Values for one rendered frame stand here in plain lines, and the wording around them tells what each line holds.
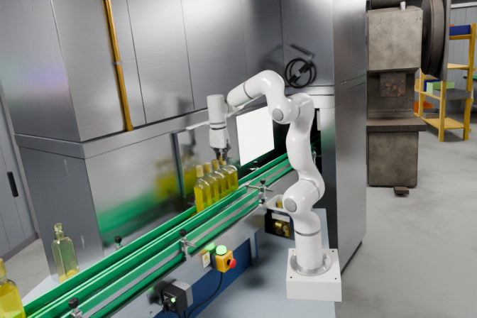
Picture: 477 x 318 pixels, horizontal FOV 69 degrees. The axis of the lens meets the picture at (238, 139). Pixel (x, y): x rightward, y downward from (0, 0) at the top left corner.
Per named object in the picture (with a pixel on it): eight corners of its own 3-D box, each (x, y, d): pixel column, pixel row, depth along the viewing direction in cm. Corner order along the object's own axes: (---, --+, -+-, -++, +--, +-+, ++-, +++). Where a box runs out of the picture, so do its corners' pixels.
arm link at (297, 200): (325, 226, 160) (322, 178, 153) (304, 247, 147) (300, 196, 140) (302, 218, 168) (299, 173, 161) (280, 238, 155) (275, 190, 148)
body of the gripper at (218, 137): (205, 126, 176) (208, 147, 179) (221, 127, 170) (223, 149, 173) (215, 123, 182) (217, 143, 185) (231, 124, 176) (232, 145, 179)
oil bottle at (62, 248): (74, 282, 135) (59, 220, 128) (84, 285, 132) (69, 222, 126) (61, 291, 130) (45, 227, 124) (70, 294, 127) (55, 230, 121)
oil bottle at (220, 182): (219, 208, 187) (215, 170, 181) (228, 210, 183) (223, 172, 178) (212, 212, 182) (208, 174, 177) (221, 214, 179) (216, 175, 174)
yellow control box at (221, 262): (222, 261, 161) (220, 247, 160) (235, 265, 157) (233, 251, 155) (212, 269, 156) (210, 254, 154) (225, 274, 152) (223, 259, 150)
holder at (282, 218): (272, 218, 215) (270, 194, 211) (313, 228, 198) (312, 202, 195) (256, 230, 202) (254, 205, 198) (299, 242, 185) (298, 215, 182)
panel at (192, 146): (271, 149, 250) (268, 102, 241) (275, 150, 248) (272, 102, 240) (182, 196, 180) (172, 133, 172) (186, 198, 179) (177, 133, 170)
